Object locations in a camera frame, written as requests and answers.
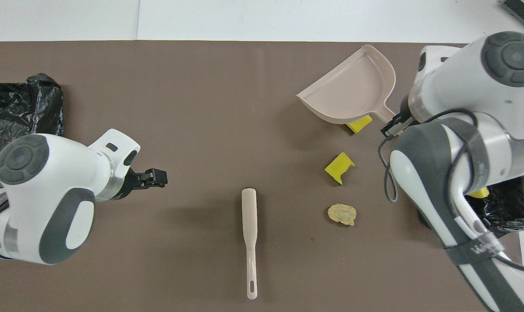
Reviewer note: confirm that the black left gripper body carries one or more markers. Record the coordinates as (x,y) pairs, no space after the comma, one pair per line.
(131,182)

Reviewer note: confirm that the yellow sponge piece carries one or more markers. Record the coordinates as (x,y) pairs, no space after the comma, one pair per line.
(360,125)
(478,193)
(339,168)

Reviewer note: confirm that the beige hand brush black bristles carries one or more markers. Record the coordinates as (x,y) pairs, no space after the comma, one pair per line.
(249,216)

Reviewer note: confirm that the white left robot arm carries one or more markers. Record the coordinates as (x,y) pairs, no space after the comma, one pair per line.
(49,195)

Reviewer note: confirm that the beige plastic dustpan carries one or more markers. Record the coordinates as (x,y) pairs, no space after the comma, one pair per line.
(353,91)

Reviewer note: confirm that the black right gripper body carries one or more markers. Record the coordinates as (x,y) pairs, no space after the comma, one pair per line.
(407,110)

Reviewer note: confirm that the black bag lined bin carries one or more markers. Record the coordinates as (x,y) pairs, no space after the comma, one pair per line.
(513,208)
(10,108)

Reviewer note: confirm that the brown paper table mat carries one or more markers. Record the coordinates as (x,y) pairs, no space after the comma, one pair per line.
(218,86)

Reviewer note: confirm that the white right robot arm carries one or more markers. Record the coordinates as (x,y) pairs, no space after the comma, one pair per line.
(483,86)

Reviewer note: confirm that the beige foam scrap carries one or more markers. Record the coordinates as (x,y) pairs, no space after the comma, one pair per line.
(342,214)

